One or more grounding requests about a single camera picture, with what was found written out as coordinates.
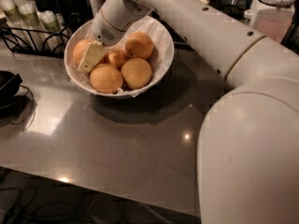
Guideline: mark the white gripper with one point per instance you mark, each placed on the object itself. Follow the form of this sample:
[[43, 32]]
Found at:
[[101, 32]]

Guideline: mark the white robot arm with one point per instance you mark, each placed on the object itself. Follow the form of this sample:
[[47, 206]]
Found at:
[[248, 147]]

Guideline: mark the middle small orange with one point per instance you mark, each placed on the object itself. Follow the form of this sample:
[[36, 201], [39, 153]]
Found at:
[[116, 57]]

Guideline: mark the white bowl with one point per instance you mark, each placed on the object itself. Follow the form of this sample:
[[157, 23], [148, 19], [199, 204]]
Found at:
[[162, 41]]

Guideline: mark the clear plastic bowl liner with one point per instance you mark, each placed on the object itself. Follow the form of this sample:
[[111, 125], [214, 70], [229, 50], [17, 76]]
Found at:
[[159, 34]]

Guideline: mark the right paper cup stack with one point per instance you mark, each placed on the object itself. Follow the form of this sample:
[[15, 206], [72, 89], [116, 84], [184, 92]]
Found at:
[[51, 24]]

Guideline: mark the paper cup stack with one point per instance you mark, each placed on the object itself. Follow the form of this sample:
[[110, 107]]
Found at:
[[51, 24], [32, 23], [14, 20]]

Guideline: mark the middle paper cup stack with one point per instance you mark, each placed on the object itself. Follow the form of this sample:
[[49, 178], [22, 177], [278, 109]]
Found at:
[[32, 23]]

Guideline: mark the left paper cup stack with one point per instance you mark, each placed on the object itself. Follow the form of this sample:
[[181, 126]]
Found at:
[[14, 20]]

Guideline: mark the black object at left edge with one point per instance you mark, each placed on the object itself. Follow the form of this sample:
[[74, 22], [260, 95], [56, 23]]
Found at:
[[16, 100]]

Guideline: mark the white appliance with bowls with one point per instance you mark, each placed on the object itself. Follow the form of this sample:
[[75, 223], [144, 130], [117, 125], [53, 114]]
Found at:
[[270, 17]]

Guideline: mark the black wire cup rack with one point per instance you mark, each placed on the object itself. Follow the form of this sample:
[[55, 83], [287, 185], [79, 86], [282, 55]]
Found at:
[[14, 45]]

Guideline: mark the black wire basket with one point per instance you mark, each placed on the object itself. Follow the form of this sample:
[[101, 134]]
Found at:
[[233, 11]]

